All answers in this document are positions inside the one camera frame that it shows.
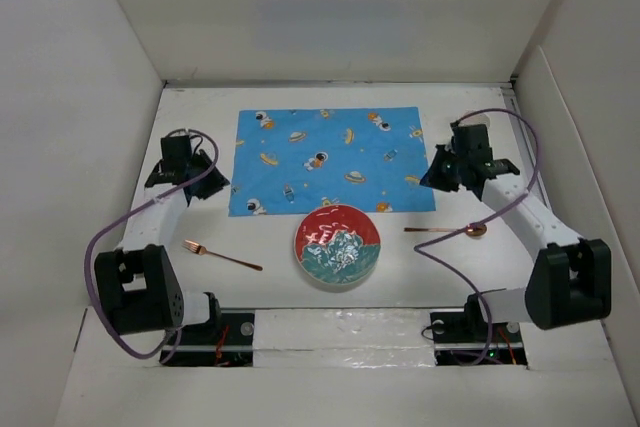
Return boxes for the copper fork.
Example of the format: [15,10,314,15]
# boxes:
[182,240,264,272]

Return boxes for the copper spoon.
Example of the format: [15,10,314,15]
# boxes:
[403,224,487,238]

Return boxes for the blue space-print placemat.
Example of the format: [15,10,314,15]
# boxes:
[229,107,436,217]

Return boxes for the red and teal plate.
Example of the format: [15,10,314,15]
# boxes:
[293,204,381,291]

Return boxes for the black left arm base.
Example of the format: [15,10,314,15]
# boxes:
[159,309,255,368]

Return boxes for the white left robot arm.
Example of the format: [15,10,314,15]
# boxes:
[93,129,229,344]

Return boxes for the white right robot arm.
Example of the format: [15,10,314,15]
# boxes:
[421,124,612,341]

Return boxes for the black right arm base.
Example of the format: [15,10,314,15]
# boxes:
[421,295,528,366]

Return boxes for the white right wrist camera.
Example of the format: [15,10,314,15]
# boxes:
[459,111,491,128]

